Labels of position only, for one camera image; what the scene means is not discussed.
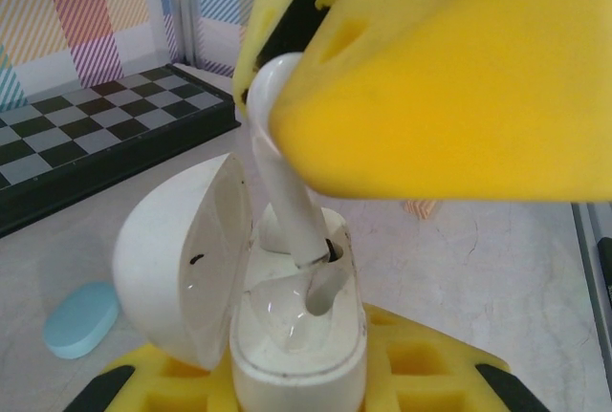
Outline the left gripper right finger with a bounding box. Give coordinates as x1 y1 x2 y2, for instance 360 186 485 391
362 302 552 412

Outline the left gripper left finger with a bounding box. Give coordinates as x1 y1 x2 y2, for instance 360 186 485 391
69 343 240 412

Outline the light blue charging case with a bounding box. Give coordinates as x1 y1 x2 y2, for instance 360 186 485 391
42 280 121 361

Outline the white round charging case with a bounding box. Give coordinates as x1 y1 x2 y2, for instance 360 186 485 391
112 152 369 412

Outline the white earbud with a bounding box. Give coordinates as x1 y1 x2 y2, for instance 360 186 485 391
244 52 332 270

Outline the flat wooden block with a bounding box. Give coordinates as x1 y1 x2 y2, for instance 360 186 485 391
404 199 439 219

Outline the black grey folded chessboard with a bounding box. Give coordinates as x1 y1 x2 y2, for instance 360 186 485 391
0 63 240 240

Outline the aluminium frame post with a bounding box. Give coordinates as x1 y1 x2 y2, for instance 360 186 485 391
152 0 208 69

